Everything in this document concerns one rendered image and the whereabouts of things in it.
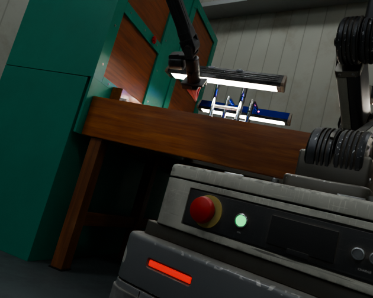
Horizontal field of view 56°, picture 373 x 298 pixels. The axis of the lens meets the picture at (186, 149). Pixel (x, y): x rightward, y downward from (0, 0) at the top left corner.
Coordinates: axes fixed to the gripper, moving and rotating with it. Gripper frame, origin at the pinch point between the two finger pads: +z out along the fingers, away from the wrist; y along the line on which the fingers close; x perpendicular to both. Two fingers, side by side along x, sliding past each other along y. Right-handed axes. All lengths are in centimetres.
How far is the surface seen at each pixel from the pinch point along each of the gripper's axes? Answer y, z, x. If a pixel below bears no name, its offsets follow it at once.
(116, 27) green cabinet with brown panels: 44, -26, -12
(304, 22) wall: -6, 65, -291
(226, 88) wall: 72, 133, -240
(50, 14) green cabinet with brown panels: 81, -31, -10
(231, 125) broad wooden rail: -22.8, -1.7, 17.6
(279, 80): -31.5, 0.6, -26.9
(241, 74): -12.5, 0.2, -27.9
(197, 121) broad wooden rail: -8.6, -1.4, 18.2
